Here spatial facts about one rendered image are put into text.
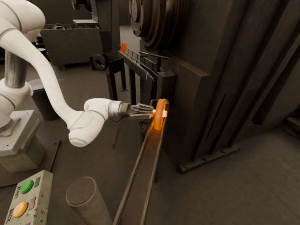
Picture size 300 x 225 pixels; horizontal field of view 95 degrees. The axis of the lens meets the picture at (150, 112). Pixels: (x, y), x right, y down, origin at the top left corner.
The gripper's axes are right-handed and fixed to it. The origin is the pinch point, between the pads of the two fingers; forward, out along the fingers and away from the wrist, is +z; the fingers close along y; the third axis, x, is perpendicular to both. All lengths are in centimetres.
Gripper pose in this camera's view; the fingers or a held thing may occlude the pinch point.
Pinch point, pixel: (159, 113)
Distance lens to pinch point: 69.7
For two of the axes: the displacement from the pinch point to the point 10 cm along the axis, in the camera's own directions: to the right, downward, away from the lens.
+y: -2.3, 5.9, -7.7
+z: 9.7, 0.9, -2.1
